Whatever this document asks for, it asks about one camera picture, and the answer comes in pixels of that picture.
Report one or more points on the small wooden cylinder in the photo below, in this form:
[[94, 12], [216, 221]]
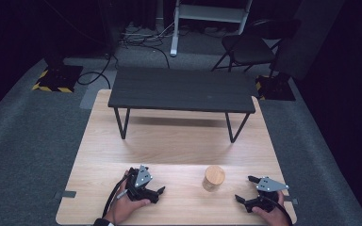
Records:
[[213, 179]]

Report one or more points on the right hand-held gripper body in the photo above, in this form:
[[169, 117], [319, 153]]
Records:
[[268, 194]]

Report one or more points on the person's right hand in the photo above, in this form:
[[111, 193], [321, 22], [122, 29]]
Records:
[[271, 216]]

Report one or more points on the grey table edge bracket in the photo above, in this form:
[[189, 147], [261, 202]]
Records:
[[292, 200], [66, 194]]

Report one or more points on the white metal stand frame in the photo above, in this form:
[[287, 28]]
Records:
[[210, 14]]

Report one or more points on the person's left hand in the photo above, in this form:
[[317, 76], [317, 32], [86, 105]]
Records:
[[124, 207]]

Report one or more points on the black base plate yellow stripes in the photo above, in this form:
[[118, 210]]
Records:
[[276, 89], [58, 78]]

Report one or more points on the black low shelf with legs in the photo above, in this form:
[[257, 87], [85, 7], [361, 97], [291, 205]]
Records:
[[182, 89]]

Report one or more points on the black wristband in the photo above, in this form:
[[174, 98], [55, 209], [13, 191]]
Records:
[[103, 222]]

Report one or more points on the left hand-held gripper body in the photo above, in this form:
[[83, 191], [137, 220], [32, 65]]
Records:
[[141, 188]]

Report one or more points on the black folding chair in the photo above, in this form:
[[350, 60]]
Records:
[[248, 47]]

